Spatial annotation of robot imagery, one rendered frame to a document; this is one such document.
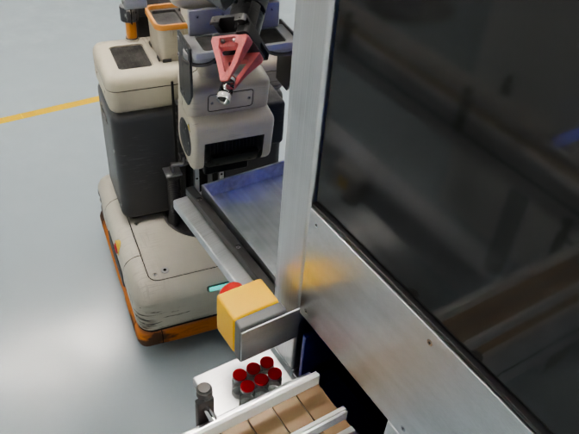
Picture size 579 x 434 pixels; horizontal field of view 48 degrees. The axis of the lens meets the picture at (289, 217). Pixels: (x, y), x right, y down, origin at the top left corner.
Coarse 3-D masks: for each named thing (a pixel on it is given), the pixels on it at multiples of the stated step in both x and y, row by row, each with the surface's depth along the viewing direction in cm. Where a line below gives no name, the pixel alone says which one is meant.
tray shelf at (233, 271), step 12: (180, 204) 129; (192, 204) 129; (180, 216) 128; (192, 216) 126; (192, 228) 124; (204, 228) 124; (204, 240) 121; (216, 240) 121; (216, 252) 119; (228, 252) 119; (216, 264) 119; (228, 264) 117; (240, 264) 117; (228, 276) 115; (240, 276) 114
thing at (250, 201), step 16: (240, 176) 132; (256, 176) 134; (272, 176) 137; (208, 192) 126; (224, 192) 132; (240, 192) 132; (256, 192) 133; (272, 192) 133; (224, 208) 128; (240, 208) 128; (256, 208) 129; (272, 208) 129; (240, 224) 125; (256, 224) 125; (272, 224) 125; (240, 240) 119; (256, 240) 122; (272, 240) 122; (256, 256) 115; (272, 256) 119; (272, 272) 111
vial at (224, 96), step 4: (232, 80) 104; (224, 84) 103; (228, 84) 103; (232, 84) 104; (220, 88) 104; (224, 88) 103; (228, 88) 103; (232, 88) 104; (220, 92) 103; (224, 92) 103; (228, 92) 103; (232, 92) 104; (220, 96) 103; (224, 96) 102; (228, 96) 103; (220, 100) 103; (224, 100) 103; (228, 100) 103; (224, 104) 104
